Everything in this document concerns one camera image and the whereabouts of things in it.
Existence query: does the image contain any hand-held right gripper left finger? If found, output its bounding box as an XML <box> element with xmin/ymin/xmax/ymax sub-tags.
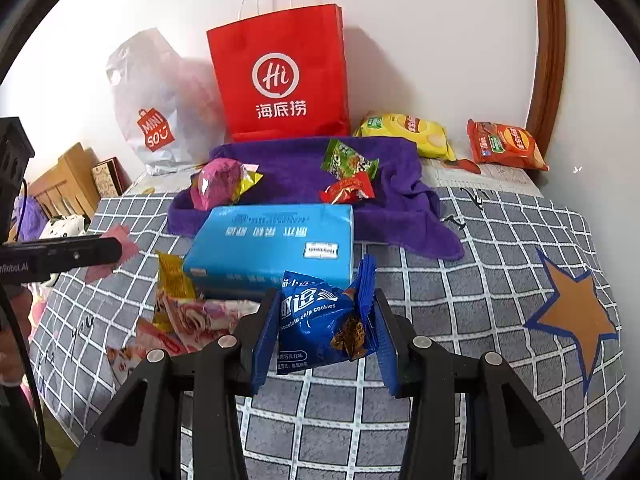
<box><xmin>62</xmin><ymin>287</ymin><xmax>283</xmax><ymax>480</ymax></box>

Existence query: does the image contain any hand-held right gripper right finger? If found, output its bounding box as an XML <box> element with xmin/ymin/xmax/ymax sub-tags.
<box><xmin>372</xmin><ymin>287</ymin><xmax>576</xmax><ymax>480</ymax></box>

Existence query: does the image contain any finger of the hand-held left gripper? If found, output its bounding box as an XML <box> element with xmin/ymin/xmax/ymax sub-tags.
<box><xmin>34</xmin><ymin>237</ymin><xmax>124</xmax><ymax>279</ymax></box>

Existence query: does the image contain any small pink snack packet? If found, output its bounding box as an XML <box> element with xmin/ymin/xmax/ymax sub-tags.
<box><xmin>85</xmin><ymin>224</ymin><xmax>142</xmax><ymax>283</ymax></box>

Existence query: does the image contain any blue cookie packet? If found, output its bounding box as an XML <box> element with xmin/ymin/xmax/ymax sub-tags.
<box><xmin>276</xmin><ymin>255</ymin><xmax>379</xmax><ymax>369</ymax></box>

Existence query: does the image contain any yellow snack packet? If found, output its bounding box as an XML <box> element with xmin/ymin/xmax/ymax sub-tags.
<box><xmin>156</xmin><ymin>252</ymin><xmax>199</xmax><ymax>332</ymax></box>

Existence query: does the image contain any pink round snack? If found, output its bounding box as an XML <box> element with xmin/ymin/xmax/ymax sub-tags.
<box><xmin>192</xmin><ymin>157</ymin><xmax>264</xmax><ymax>211</ymax></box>

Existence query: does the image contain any red candy packet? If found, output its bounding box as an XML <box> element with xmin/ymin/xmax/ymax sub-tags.
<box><xmin>320</xmin><ymin>172</ymin><xmax>376</xmax><ymax>206</ymax></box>

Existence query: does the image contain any green snack packet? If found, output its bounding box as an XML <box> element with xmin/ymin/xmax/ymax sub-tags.
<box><xmin>320</xmin><ymin>139</ymin><xmax>379</xmax><ymax>181</ymax></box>

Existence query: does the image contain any person's left hand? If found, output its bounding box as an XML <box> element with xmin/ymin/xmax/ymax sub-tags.
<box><xmin>0</xmin><ymin>285</ymin><xmax>33</xmax><ymax>387</ymax></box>

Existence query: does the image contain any black and white plush toy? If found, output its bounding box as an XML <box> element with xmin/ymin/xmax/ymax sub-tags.
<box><xmin>40</xmin><ymin>214</ymin><xmax>93</xmax><ymax>241</ymax></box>

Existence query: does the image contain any purple plush toy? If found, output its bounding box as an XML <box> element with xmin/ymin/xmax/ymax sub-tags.
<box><xmin>12</xmin><ymin>195</ymin><xmax>48</xmax><ymax>241</ymax></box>

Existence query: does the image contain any small patterned box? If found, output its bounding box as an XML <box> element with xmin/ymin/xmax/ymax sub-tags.
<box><xmin>91</xmin><ymin>156</ymin><xmax>132</xmax><ymax>198</ymax></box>

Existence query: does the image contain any blue tissue pack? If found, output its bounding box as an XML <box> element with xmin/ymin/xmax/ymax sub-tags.
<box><xmin>182</xmin><ymin>204</ymin><xmax>354</xmax><ymax>301</ymax></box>

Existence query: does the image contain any purple towel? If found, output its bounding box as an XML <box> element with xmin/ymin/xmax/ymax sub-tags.
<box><xmin>166</xmin><ymin>136</ymin><xmax>466</xmax><ymax>261</ymax></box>

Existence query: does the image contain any checked grey blanket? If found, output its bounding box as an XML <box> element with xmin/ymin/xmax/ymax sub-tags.
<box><xmin>27</xmin><ymin>187</ymin><xmax>626</xmax><ymax>480</ymax></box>

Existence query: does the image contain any white plastic shopping bag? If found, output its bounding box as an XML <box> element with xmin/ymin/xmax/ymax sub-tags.
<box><xmin>105</xmin><ymin>30</ymin><xmax>228</xmax><ymax>176</ymax></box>

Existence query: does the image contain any yellow chips bag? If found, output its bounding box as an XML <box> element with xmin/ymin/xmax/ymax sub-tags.
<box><xmin>352</xmin><ymin>111</ymin><xmax>457</xmax><ymax>161</ymax></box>

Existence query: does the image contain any orange chips bag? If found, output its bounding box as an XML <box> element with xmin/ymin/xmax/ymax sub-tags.
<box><xmin>466</xmin><ymin>119</ymin><xmax>549</xmax><ymax>171</ymax></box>

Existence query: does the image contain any red paper bag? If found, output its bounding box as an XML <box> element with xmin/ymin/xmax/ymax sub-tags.
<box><xmin>206</xmin><ymin>0</ymin><xmax>351</xmax><ymax>143</ymax></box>

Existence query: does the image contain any brown wooden door frame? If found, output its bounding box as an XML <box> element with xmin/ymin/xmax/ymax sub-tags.
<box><xmin>525</xmin><ymin>0</ymin><xmax>567</xmax><ymax>153</ymax></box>

